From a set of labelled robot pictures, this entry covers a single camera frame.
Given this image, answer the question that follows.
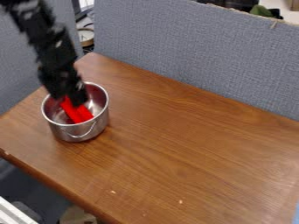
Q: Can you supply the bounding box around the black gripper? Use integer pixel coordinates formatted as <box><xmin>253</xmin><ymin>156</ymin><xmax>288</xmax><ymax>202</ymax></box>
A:
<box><xmin>0</xmin><ymin>0</ymin><xmax>89</xmax><ymax>107</ymax></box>

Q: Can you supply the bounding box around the red ridged block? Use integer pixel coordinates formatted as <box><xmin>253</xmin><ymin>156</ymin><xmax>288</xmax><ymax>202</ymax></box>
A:
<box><xmin>60</xmin><ymin>97</ymin><xmax>93</xmax><ymax>123</ymax></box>

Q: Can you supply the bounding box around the silver metal pot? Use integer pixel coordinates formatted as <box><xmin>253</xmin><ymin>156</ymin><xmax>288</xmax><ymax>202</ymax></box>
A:
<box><xmin>41</xmin><ymin>82</ymin><xmax>109</xmax><ymax>143</ymax></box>

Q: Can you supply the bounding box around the beige object under table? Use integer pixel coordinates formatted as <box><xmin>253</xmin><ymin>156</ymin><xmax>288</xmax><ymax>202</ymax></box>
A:
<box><xmin>60</xmin><ymin>206</ymin><xmax>97</xmax><ymax>224</ymax></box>

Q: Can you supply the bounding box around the white slatted object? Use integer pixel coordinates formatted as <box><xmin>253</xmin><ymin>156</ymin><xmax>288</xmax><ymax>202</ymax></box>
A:
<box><xmin>0</xmin><ymin>197</ymin><xmax>38</xmax><ymax>224</ymax></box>

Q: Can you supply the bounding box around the grey fabric partition left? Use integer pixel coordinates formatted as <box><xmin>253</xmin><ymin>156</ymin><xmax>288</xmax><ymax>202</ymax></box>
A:
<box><xmin>0</xmin><ymin>0</ymin><xmax>82</xmax><ymax>115</ymax></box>

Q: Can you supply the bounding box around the grey fabric partition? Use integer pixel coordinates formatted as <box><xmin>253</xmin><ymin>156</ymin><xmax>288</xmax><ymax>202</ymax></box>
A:
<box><xmin>94</xmin><ymin>0</ymin><xmax>299</xmax><ymax>121</ymax></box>
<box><xmin>0</xmin><ymin>0</ymin><xmax>82</xmax><ymax>115</ymax></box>

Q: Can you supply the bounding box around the round wooden stool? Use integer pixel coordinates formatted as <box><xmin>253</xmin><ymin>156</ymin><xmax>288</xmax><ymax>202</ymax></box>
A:
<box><xmin>77</xmin><ymin>18</ymin><xmax>94</xmax><ymax>47</ymax></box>

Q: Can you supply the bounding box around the grey fabric partition right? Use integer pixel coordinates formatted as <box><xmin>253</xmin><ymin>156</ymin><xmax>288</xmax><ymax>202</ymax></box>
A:
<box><xmin>94</xmin><ymin>0</ymin><xmax>299</xmax><ymax>121</ymax></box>

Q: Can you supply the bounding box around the green cloth item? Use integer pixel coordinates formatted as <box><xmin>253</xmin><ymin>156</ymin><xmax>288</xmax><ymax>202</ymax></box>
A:
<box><xmin>249</xmin><ymin>4</ymin><xmax>273</xmax><ymax>18</ymax></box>

